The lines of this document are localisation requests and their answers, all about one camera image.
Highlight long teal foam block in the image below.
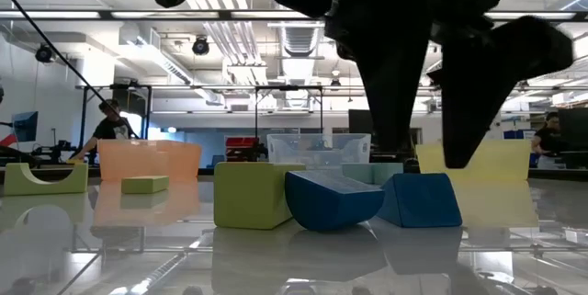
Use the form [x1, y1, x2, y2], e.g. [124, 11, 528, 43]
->
[340, 162, 376, 185]

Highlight blue wedge foam block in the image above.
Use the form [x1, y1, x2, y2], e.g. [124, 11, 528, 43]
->
[376, 173, 464, 229]

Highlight blue half-cylinder foam block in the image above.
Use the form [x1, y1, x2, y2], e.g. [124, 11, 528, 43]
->
[284, 169, 386, 233]

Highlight big green foam block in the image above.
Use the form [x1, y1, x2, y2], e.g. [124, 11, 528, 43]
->
[213, 161, 307, 231]

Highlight green arch foam block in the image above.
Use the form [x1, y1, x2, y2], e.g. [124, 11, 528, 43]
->
[3, 161, 89, 197]

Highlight blue storage bins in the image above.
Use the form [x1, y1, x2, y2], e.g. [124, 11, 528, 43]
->
[503, 129, 537, 141]

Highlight yellow translucent plastic bin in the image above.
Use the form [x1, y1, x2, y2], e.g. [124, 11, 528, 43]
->
[415, 139, 533, 182]

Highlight person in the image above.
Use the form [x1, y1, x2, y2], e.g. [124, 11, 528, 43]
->
[531, 110, 564, 170]
[71, 97, 134, 163]

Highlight clear plastic bin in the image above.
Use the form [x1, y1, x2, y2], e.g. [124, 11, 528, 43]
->
[266, 132, 372, 171]

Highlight red storage bins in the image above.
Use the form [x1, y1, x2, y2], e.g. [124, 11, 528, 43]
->
[223, 136, 261, 163]

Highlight orange translucent plastic bin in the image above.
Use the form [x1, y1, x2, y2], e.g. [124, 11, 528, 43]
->
[96, 139, 203, 182]

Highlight blue computer monitor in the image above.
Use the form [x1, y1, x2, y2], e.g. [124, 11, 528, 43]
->
[11, 110, 40, 143]

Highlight black hanging camera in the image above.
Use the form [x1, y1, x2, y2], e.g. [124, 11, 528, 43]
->
[191, 36, 211, 57]
[34, 42, 56, 64]

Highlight corrugated silver ventilation duct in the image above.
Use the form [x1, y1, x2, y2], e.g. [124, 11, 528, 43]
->
[278, 26, 322, 57]

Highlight black metal rig frame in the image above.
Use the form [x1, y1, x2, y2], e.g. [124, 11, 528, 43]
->
[77, 83, 153, 163]

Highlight long thin black cable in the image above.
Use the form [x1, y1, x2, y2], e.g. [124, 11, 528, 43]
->
[0, 0, 141, 140]

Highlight black aluminium table frame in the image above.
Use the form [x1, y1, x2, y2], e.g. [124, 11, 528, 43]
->
[0, 165, 588, 182]

